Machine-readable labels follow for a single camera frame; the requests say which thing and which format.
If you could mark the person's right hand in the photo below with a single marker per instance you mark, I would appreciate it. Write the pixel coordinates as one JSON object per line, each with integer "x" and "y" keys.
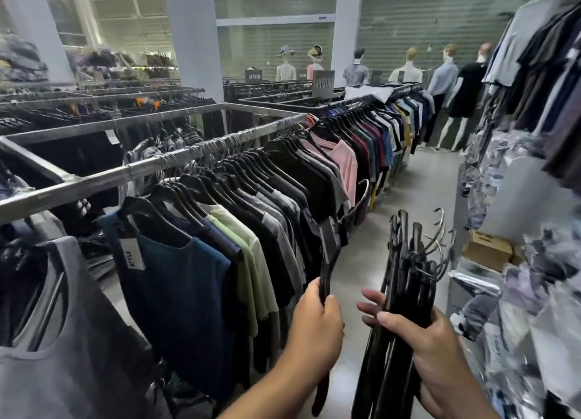
{"x": 435, "y": 359}

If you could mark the person's left hand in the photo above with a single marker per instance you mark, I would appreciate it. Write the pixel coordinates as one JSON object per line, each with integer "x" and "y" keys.
{"x": 313, "y": 337}

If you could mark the person's left fingers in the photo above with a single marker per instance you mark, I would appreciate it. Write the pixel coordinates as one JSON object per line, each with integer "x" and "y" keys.
{"x": 333, "y": 312}

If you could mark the person's right thumb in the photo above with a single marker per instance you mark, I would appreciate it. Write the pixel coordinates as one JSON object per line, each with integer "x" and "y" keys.
{"x": 401, "y": 324}

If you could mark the bundle of black hangers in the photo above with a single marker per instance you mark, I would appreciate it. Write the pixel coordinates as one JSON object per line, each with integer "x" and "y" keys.
{"x": 399, "y": 287}

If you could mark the single black clothes hanger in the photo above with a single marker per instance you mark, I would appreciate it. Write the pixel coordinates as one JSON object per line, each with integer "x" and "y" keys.
{"x": 329, "y": 246}

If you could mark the person's left forearm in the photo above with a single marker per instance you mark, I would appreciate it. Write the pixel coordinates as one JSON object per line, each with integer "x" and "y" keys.
{"x": 268, "y": 396}

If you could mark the person's right forearm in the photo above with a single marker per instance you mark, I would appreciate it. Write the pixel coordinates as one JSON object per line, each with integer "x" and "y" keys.
{"x": 458, "y": 409}

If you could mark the brown cardboard box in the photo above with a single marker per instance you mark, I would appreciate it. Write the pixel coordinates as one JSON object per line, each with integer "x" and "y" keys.
{"x": 488, "y": 249}

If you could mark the row of dark hanging shirts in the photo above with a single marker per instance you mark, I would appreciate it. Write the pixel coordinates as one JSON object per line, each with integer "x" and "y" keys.
{"x": 272, "y": 214}

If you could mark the pile of bagged clothes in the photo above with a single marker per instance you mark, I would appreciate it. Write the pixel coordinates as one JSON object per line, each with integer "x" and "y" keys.
{"x": 535, "y": 323}

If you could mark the blue t-shirt with tag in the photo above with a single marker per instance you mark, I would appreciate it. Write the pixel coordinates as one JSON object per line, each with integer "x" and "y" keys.
{"x": 181, "y": 296}

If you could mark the row of patterned hanging clothes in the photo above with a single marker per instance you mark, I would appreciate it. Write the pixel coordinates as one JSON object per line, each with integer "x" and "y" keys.
{"x": 485, "y": 173}

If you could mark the row of colourful hanging shirts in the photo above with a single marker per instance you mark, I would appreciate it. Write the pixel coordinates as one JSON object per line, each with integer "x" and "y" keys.
{"x": 381, "y": 132}

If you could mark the black clothes rack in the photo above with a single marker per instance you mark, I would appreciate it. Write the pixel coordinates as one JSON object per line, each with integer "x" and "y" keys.
{"x": 290, "y": 101}

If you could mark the large black sign board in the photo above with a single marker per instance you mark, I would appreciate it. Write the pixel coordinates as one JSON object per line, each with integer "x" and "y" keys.
{"x": 323, "y": 85}

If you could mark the mannequin with patterned shirt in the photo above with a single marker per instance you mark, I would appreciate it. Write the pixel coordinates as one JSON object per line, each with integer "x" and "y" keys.
{"x": 356, "y": 73}

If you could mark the mannequin with black t-shirt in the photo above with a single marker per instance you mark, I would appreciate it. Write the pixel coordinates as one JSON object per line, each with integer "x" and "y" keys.
{"x": 467, "y": 89}

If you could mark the silver metal clothes rack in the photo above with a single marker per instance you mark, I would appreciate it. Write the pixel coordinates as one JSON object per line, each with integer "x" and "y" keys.
{"x": 136, "y": 169}

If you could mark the mannequin with pink top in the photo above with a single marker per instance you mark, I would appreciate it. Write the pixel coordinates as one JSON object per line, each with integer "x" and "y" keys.
{"x": 314, "y": 66}

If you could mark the mannequin with light blue shirt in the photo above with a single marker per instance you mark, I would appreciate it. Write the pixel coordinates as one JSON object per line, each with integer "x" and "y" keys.
{"x": 442, "y": 80}

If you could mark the mannequin with cap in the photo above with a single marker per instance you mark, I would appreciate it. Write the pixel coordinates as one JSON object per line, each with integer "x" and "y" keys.
{"x": 286, "y": 69}

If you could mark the small black sign board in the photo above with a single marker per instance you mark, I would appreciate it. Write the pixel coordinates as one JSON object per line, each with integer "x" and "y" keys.
{"x": 253, "y": 76}

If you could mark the mannequin with white shirt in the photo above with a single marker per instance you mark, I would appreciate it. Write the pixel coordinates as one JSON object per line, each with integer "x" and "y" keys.
{"x": 406, "y": 72}

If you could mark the grey sleeveless top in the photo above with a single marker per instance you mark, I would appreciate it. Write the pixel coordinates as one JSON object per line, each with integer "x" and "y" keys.
{"x": 81, "y": 355}

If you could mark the white pillar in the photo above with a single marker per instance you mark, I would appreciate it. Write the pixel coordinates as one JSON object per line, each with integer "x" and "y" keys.
{"x": 347, "y": 23}
{"x": 193, "y": 37}

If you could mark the row of dark hanging trousers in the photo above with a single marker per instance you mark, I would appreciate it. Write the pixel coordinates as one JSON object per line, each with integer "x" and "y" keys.
{"x": 90, "y": 110}

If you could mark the shelf of bags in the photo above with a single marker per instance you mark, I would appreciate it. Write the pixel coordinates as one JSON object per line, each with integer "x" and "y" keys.
{"x": 127, "y": 62}

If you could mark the row of wall hung shirts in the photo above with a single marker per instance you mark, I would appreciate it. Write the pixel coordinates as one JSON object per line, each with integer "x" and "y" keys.
{"x": 540, "y": 69}

